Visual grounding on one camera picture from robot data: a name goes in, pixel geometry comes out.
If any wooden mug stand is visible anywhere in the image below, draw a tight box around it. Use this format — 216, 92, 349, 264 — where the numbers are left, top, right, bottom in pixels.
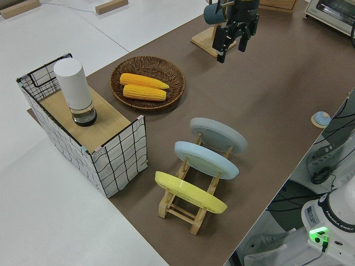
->
190, 0, 237, 58

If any brown table mat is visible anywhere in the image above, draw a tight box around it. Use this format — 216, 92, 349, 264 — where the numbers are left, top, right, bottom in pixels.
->
26, 0, 355, 266

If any yellow corn cob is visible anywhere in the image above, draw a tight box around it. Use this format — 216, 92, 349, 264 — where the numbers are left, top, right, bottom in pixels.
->
119, 73, 170, 90
122, 84, 168, 102

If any wooden plate rack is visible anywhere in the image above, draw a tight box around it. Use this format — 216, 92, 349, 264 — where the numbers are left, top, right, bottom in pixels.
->
158, 132, 234, 236

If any light blue plate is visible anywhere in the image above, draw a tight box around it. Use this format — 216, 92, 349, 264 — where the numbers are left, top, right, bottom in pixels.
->
174, 141, 240, 181

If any dark teal mug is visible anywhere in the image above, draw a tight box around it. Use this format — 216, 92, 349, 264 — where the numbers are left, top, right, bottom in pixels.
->
203, 2, 227, 25

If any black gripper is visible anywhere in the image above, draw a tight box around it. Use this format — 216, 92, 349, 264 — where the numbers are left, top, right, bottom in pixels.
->
212, 0, 261, 64

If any coiled black cable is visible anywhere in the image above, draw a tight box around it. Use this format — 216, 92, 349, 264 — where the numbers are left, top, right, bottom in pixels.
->
310, 166, 332, 185

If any white cylindrical bottle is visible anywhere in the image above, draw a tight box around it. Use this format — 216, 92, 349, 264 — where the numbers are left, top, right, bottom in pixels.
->
53, 58, 98, 127

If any wooden board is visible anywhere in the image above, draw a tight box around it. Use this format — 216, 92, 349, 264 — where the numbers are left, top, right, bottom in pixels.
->
40, 88, 131, 148

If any wooden block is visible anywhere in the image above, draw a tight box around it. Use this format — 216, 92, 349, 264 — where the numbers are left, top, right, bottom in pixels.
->
95, 0, 129, 16
0, 0, 42, 20

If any gray plate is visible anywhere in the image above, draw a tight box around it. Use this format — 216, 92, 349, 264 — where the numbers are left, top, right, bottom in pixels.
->
190, 117, 249, 155

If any blue dome bell wooden base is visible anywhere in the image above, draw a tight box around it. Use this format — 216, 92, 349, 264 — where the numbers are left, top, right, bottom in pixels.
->
311, 111, 331, 129

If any brown wicker basket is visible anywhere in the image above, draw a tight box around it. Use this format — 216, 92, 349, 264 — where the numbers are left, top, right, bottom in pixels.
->
110, 56, 186, 112

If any yellow plate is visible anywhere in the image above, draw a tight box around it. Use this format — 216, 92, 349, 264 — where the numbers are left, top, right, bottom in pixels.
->
154, 171, 229, 214

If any wire basket with grid fabric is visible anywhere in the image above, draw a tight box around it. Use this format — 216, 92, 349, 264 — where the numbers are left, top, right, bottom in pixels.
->
16, 53, 148, 199

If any white toaster oven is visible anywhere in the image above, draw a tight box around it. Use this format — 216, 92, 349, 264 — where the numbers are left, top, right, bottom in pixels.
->
303, 0, 355, 38

